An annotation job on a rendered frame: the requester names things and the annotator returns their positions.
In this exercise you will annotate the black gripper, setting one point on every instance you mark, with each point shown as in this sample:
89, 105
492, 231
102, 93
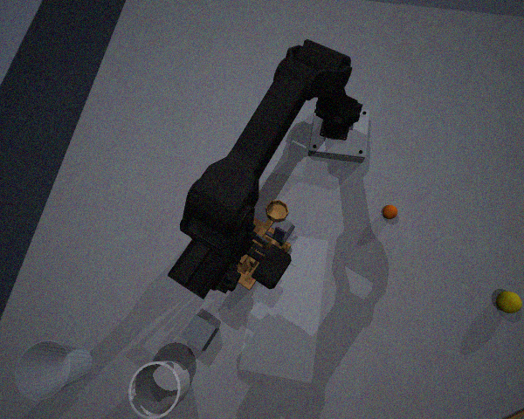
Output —
271, 266

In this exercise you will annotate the brown ball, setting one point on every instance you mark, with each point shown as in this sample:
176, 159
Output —
390, 211

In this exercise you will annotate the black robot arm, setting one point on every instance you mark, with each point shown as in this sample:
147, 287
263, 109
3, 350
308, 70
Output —
219, 208

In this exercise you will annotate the yellow-green ball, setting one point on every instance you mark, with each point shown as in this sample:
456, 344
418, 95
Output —
509, 302

